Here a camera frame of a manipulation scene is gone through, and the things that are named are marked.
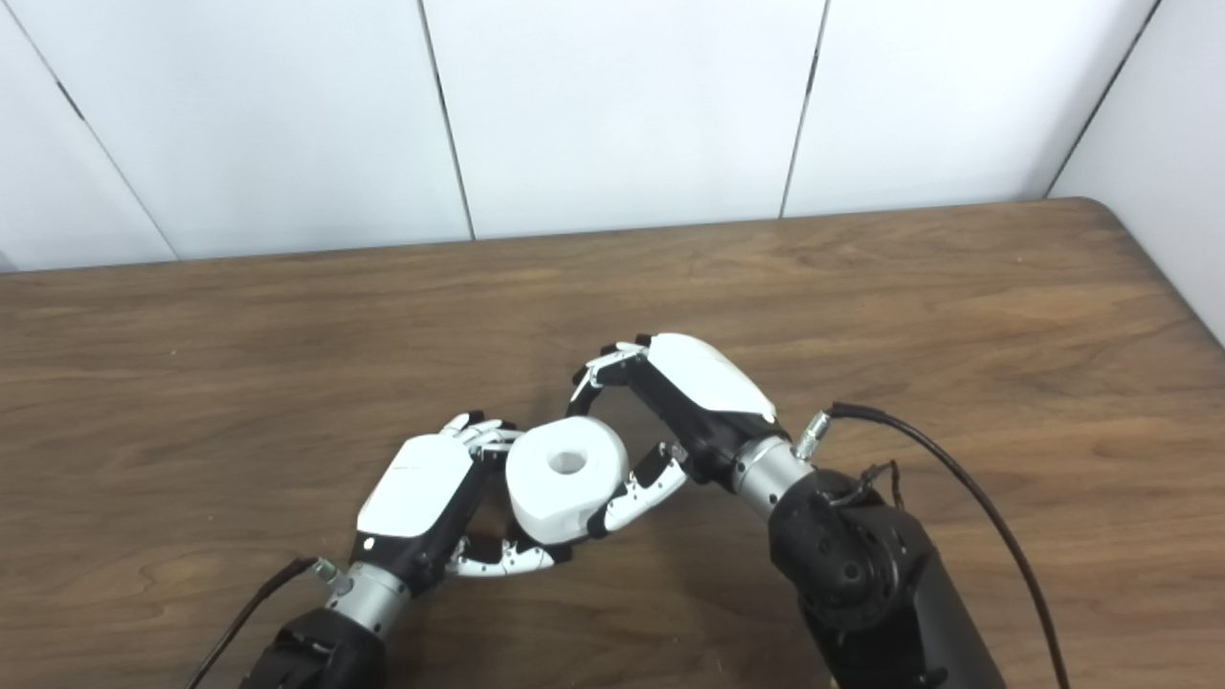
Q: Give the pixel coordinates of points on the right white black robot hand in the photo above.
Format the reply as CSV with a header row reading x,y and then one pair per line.
x,y
708,383

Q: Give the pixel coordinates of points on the round white piece with hole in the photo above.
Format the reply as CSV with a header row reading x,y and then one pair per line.
x,y
560,488

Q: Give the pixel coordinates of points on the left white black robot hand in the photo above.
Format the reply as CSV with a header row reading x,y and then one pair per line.
x,y
416,483

